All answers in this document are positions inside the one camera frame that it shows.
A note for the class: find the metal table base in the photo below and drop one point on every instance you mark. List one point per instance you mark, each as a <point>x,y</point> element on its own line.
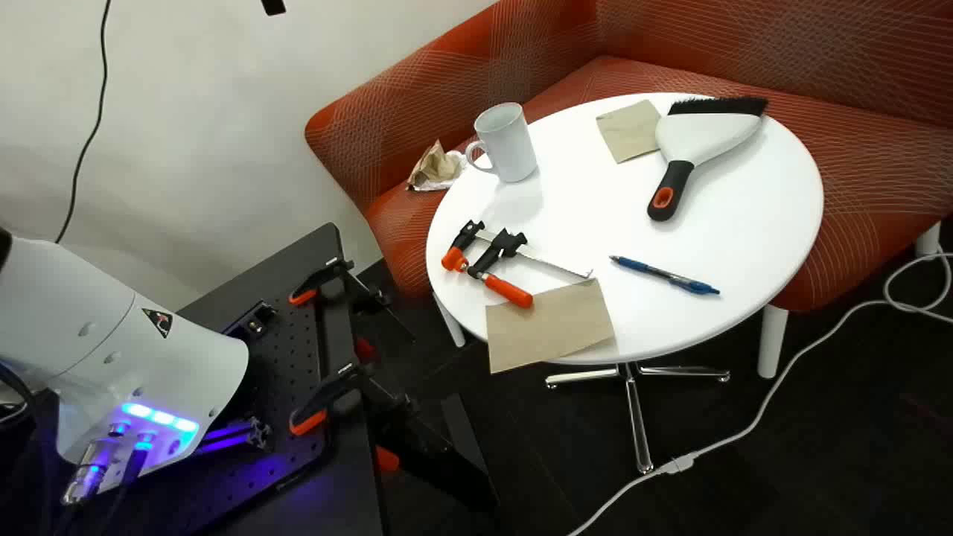
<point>635,405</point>

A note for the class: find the large tan cardboard sheet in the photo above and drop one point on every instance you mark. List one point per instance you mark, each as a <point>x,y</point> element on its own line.
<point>553,325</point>

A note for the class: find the small tan cardboard square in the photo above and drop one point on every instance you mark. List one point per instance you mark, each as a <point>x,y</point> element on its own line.
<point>629,131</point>

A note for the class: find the crumpled paper wrapper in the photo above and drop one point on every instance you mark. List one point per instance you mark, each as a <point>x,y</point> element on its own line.
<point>436,167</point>

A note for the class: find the white ceramic mug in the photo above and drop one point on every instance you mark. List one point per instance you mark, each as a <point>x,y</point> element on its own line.
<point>507,143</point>

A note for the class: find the black perforated mounting board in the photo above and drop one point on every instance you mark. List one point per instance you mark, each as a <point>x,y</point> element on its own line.
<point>288,359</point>

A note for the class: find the round white table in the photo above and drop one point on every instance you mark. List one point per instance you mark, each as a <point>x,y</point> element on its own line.
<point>716,228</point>

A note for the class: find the small black wall fixture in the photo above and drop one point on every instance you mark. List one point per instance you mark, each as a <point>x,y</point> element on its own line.
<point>273,3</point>

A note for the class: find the orange fabric couch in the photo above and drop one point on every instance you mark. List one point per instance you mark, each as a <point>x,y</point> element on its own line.
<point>875,149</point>

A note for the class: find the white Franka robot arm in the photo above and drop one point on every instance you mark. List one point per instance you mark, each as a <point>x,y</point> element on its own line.
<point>108,346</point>

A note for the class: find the blue pen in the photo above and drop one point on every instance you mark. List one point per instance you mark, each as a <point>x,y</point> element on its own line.
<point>659,273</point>

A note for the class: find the large black clamp orange grip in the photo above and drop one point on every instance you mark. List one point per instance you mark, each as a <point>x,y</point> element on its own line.
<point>323,283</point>
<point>330,404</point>

